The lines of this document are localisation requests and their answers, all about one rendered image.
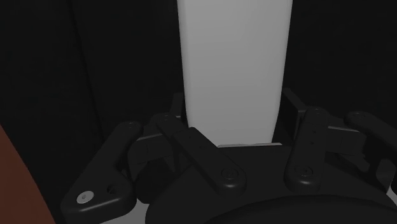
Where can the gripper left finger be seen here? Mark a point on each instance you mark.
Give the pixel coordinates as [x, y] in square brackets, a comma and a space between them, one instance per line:
[198, 149]

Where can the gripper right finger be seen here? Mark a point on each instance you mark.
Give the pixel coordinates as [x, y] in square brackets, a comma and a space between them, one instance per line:
[307, 145]

